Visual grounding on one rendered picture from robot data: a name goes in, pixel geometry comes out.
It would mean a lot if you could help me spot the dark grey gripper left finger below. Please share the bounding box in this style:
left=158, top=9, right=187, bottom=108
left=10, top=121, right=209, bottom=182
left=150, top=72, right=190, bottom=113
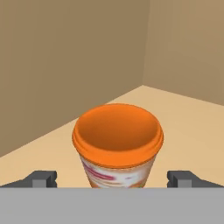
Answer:
left=0, top=171, right=58, bottom=189

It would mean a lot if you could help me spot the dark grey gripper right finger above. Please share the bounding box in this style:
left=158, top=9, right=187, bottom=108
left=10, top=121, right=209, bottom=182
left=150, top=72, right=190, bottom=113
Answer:
left=166, top=171, right=224, bottom=189

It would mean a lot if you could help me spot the orange-lidded jam jar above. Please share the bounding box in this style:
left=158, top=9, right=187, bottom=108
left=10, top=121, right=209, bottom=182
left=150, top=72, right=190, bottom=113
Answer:
left=72, top=102, right=165, bottom=189

